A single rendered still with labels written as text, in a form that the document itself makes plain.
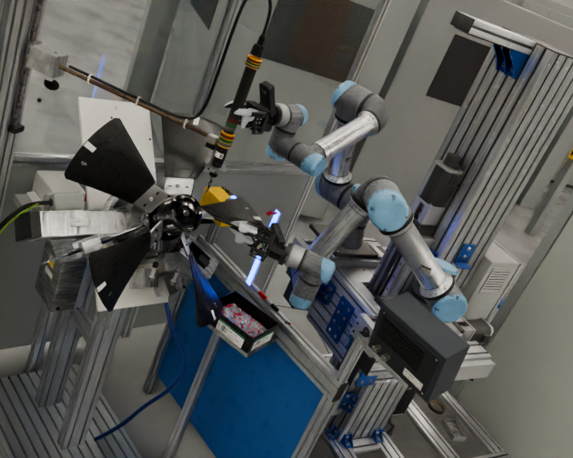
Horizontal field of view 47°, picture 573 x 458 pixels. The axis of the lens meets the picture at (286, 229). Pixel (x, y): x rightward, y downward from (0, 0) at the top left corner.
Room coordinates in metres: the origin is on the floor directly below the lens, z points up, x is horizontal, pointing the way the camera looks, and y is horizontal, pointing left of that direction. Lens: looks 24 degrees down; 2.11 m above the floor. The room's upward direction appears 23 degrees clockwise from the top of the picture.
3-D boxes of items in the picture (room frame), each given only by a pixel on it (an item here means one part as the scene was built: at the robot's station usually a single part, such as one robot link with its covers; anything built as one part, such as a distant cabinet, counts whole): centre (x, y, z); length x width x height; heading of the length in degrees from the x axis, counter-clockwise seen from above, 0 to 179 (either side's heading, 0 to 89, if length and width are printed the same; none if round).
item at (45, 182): (2.12, 0.84, 0.91); 0.17 x 0.16 x 0.11; 50
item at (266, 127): (2.00, 0.21, 1.53); 0.12 x 0.08 x 0.09; 150
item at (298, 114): (2.13, 0.13, 1.53); 0.11 x 0.08 x 0.09; 150
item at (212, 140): (1.89, 0.29, 1.40); 0.09 x 0.07 x 0.10; 85
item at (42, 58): (1.95, 0.90, 1.44); 0.10 x 0.07 x 0.08; 85
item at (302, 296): (1.90, -0.13, 1.08); 0.11 x 0.08 x 0.11; 13
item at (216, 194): (2.35, 0.27, 1.02); 0.16 x 0.10 x 0.11; 50
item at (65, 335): (2.00, 0.62, 0.57); 0.09 x 0.04 x 1.15; 140
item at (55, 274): (1.93, 0.68, 0.73); 0.15 x 0.09 x 0.22; 50
